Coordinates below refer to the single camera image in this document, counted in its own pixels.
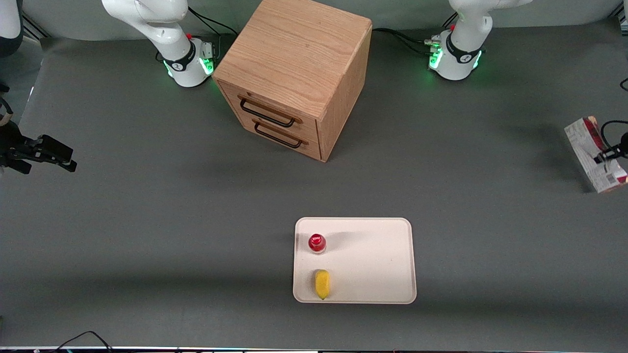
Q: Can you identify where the yellow lemon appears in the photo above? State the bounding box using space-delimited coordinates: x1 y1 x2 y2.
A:
314 269 331 301

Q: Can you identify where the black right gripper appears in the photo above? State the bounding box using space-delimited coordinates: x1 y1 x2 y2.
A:
0 120 78 175

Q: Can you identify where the black left arm base cable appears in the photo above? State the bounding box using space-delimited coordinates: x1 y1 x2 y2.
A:
371 27 434 55

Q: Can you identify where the black arm base cable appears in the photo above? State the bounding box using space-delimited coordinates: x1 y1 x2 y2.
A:
188 6 238 55
371 27 434 55

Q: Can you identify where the black cable at table edge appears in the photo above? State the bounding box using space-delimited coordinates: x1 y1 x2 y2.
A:
49 331 114 353

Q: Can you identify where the grey table mat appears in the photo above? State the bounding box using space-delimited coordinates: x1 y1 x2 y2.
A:
0 19 628 350

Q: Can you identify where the black left arm wrist cable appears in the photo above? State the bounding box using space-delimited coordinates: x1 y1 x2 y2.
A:
600 77 628 150

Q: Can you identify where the black arm wrist cable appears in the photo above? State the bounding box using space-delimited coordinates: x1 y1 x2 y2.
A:
600 77 628 150
0 84 14 129

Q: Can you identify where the long black drawer handle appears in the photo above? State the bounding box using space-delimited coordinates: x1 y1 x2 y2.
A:
239 96 303 128

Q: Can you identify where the beige plastic tray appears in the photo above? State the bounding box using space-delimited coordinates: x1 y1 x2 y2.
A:
293 217 418 304

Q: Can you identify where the wooden two-drawer cabinet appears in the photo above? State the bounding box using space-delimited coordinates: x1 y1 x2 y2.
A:
212 0 373 163

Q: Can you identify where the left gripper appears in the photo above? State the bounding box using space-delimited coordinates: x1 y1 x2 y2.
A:
594 131 628 164

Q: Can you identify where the black right arm wrist cable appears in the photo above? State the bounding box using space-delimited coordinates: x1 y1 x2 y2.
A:
0 84 14 129

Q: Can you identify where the black right arm base cable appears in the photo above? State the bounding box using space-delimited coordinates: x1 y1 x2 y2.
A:
188 6 238 55

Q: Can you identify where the wooden drawer with long handle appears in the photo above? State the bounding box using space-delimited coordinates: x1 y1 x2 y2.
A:
218 81 320 135

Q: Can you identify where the red cookie box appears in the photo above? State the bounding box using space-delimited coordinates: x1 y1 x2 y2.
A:
564 116 628 194

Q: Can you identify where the wooden drawer with short handle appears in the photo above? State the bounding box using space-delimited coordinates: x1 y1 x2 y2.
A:
231 109 322 161

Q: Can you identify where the short black drawer handle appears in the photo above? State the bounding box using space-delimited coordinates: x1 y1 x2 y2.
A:
253 119 309 150

